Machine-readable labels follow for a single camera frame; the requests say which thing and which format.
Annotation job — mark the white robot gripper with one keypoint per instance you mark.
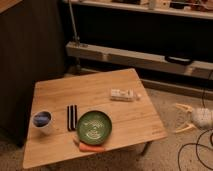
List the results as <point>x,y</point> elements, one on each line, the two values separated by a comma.
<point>201,117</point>

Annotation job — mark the green ceramic bowl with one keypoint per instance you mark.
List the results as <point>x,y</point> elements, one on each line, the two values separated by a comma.
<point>94,127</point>

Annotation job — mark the small white box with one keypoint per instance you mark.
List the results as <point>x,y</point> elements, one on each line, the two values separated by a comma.
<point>122,95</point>

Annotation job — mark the long white shelf beam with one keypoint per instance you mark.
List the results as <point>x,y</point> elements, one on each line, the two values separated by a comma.
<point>137,59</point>

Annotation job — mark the upper white shelf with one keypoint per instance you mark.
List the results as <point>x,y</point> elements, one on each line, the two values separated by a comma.
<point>139,8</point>

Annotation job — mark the orange carrot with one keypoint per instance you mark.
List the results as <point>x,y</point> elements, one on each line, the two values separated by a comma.
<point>88,148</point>

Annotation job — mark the wooden table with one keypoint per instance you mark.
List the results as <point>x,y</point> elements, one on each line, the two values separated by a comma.
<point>110,110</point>

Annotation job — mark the black striped rectangular block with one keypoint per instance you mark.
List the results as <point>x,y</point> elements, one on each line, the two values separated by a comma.
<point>72,117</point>

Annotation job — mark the metal pole stand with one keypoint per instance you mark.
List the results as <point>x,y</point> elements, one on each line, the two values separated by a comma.
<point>77,43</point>

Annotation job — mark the white cup with blue contents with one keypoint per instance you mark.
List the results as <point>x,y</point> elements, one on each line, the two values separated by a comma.
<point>43,122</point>

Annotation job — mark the dark cabinet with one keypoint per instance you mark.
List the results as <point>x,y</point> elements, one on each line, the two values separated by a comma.
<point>31,49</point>

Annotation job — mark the black handle on beam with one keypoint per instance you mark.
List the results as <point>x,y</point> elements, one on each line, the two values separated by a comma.
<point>179,61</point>

